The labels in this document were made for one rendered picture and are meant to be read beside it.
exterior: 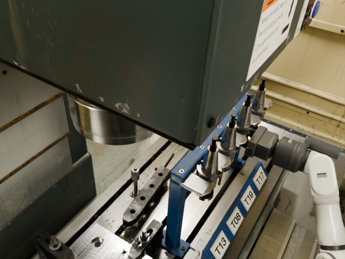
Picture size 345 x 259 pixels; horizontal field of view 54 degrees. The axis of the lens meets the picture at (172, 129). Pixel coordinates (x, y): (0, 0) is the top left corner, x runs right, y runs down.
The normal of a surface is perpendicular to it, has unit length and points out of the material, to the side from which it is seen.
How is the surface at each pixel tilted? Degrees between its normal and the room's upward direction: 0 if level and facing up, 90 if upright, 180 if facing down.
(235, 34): 90
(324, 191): 48
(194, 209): 0
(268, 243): 7
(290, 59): 90
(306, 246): 8
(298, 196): 24
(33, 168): 90
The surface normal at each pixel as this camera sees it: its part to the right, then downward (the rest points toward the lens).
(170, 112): -0.53, 0.52
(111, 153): 0.06, -0.77
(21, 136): 0.85, 0.38
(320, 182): -0.36, -0.13
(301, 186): -0.16, -0.49
